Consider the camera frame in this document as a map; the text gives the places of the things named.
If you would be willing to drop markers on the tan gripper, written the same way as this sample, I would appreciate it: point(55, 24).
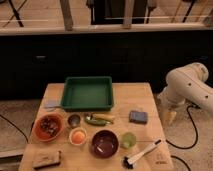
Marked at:
point(169, 117)

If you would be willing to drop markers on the blue sponge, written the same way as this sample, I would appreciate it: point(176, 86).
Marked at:
point(138, 117)

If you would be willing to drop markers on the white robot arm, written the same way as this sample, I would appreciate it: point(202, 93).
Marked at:
point(185, 83)

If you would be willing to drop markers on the green plastic tray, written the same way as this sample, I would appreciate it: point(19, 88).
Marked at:
point(94, 93)

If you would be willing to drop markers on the green cup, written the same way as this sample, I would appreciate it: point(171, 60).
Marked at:
point(128, 140)

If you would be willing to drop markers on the dark purple bowl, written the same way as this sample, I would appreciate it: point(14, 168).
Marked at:
point(104, 144)

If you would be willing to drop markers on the green chili pepper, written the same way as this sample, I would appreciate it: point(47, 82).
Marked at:
point(96, 122)

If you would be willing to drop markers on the small bowl with orange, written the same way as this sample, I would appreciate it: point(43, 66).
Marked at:
point(77, 136)

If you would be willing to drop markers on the small metal cup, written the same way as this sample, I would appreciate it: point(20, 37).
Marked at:
point(74, 120)

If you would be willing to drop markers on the small blue grey cloth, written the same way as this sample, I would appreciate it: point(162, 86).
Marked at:
point(51, 105)

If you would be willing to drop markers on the orange bowl with food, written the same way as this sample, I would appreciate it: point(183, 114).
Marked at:
point(48, 127)

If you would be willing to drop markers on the white handled black brush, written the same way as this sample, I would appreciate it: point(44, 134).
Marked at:
point(128, 162)

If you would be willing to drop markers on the wooden handled utensil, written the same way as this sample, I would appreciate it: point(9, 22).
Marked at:
point(106, 117)

